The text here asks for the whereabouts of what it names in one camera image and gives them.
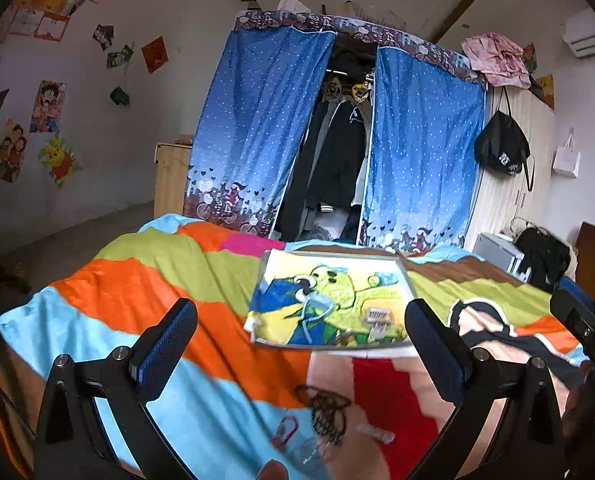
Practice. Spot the blue dotted right curtain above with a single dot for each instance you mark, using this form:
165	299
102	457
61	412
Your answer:
422	172

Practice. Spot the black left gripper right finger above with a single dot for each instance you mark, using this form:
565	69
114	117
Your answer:
528	440

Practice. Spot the silver claw hair clip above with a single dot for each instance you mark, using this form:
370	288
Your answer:
378	321

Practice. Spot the family cartoon sticker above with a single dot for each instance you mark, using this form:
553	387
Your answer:
12	150

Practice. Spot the white tray with cartoon lining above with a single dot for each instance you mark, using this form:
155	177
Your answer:
355	282

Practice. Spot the anime poster on wall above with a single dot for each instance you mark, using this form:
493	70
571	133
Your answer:
48	107

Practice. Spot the pink cloth on wardrobe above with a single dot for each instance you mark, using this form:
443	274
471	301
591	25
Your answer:
498	58

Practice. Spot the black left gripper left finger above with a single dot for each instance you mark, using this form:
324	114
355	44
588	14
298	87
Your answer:
71	442

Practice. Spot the white hair clip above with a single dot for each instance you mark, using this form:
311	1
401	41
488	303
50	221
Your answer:
377	434

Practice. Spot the photo on wall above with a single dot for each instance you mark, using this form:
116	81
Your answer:
104	35

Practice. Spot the yellow bear sticker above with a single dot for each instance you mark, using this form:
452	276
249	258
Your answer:
58	158

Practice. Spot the blue dotted left curtain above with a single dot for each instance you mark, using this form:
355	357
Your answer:
255	115

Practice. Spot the white paper bag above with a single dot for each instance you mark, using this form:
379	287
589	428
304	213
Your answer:
567	158

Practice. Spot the blue dotted curtain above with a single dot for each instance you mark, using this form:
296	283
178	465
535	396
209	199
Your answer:
255	115
422	172

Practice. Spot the white air conditioner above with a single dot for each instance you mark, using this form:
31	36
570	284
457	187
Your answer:
578	32

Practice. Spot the colourful patchwork bed cover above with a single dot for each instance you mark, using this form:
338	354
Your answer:
300	355

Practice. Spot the black hanging bag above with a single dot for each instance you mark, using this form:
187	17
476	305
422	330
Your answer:
502	146

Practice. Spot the dark hanging clothes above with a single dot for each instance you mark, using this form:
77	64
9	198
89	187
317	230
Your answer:
327	181

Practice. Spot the red square paper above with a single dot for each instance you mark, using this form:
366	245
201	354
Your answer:
155	54

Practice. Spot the green wall ornament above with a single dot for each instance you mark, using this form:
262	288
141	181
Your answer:
120	97

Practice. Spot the wooden cabinet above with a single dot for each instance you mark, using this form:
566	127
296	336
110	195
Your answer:
172	164

